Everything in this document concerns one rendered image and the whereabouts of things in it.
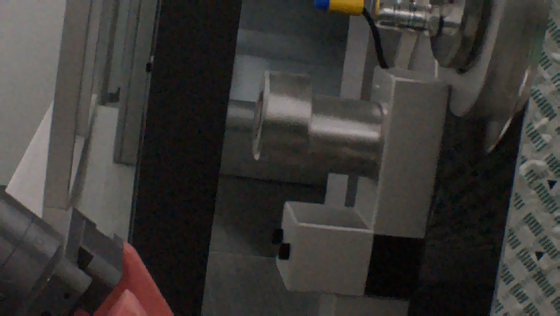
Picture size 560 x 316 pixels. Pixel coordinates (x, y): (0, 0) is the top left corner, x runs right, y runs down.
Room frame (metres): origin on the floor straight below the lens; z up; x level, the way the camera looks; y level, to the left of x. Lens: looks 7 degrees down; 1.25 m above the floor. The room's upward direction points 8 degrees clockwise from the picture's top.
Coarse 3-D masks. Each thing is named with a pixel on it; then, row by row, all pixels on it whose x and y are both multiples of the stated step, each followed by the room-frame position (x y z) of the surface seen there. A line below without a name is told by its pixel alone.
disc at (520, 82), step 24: (528, 0) 0.51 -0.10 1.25; (528, 24) 0.51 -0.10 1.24; (528, 48) 0.50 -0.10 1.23; (528, 72) 0.50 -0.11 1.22; (504, 96) 0.53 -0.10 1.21; (528, 96) 0.51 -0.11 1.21; (456, 120) 0.60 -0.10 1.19; (480, 120) 0.56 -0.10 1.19; (504, 120) 0.52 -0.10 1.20; (480, 144) 0.55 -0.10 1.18
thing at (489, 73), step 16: (496, 0) 0.52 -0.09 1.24; (512, 0) 0.51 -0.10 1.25; (496, 16) 0.52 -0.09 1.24; (512, 16) 0.51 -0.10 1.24; (496, 32) 0.52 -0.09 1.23; (512, 32) 0.51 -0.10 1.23; (480, 48) 0.54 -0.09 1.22; (496, 48) 0.52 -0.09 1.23; (512, 48) 0.52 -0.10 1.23; (480, 64) 0.53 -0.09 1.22; (496, 64) 0.52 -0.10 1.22; (512, 64) 0.52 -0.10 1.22; (448, 80) 0.59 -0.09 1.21; (464, 80) 0.56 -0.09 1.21; (480, 80) 0.53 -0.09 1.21; (496, 80) 0.53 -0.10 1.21; (464, 96) 0.55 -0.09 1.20; (480, 96) 0.53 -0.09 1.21; (496, 96) 0.53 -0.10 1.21; (464, 112) 0.55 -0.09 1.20; (480, 112) 0.55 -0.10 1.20
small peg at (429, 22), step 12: (384, 0) 0.57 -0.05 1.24; (396, 0) 0.57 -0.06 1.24; (384, 12) 0.57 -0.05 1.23; (396, 12) 0.57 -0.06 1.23; (408, 12) 0.57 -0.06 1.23; (420, 12) 0.57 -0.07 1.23; (432, 12) 0.57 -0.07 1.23; (384, 24) 0.57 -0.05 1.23; (396, 24) 0.57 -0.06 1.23; (408, 24) 0.57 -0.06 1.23; (420, 24) 0.57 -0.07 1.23; (432, 24) 0.57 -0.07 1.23
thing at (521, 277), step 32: (544, 128) 0.51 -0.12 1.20; (544, 160) 0.51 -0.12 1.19; (512, 192) 0.51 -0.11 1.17; (544, 192) 0.51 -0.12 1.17; (512, 224) 0.51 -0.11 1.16; (544, 224) 0.51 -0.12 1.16; (512, 256) 0.51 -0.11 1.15; (544, 256) 0.51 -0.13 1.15; (512, 288) 0.51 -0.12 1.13; (544, 288) 0.51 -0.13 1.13
